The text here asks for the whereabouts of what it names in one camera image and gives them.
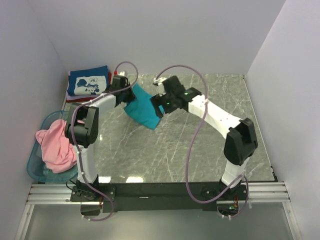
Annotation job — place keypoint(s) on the folded red t-shirt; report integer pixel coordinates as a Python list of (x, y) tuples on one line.
[(75, 100)]

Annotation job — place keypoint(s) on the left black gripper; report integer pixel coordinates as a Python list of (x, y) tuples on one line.
[(131, 97)]

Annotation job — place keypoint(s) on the folded blue printed t-shirt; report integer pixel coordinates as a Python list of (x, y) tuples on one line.
[(88, 82)]

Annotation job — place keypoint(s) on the clear blue plastic bin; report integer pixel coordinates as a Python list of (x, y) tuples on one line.
[(37, 169)]

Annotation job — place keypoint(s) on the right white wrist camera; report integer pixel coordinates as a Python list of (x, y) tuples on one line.
[(159, 81)]

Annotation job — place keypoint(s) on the aluminium rail frame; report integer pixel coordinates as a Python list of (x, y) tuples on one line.
[(58, 194)]

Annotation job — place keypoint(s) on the pink t-shirt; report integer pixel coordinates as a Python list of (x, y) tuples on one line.
[(57, 152)]

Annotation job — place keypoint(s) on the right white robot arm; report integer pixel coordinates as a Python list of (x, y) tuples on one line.
[(239, 134)]

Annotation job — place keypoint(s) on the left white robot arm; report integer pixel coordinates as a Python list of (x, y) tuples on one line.
[(82, 126)]

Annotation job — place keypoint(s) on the teal t-shirt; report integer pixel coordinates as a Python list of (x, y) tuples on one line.
[(141, 110)]

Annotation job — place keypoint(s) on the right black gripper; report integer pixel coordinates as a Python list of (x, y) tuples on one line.
[(158, 101)]

